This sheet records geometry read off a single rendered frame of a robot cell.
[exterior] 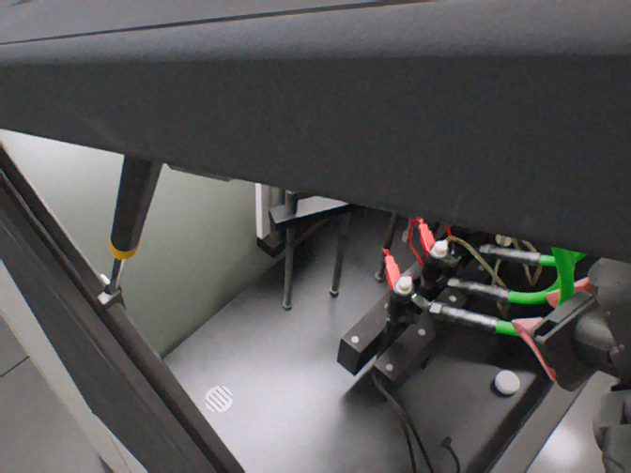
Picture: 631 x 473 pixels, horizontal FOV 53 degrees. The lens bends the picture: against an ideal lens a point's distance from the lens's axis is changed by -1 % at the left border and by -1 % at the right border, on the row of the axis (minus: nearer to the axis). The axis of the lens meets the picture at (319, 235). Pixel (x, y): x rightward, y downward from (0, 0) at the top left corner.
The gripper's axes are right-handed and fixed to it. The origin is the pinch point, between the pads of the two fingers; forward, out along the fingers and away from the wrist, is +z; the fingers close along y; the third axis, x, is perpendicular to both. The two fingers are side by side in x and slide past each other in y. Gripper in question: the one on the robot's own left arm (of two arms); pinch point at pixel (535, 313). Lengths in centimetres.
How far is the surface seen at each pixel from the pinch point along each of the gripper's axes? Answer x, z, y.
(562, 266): -7.2, -7.5, -1.1
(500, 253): 1.8, 19.8, -8.9
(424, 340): 8.3, 25.1, 5.5
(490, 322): 0.6, 5.3, 3.0
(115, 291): -27.3, 0.9, 33.7
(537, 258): 2.9, 14.3, -10.8
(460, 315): -0.2, 9.2, 4.4
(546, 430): 25.7, 14.7, -0.3
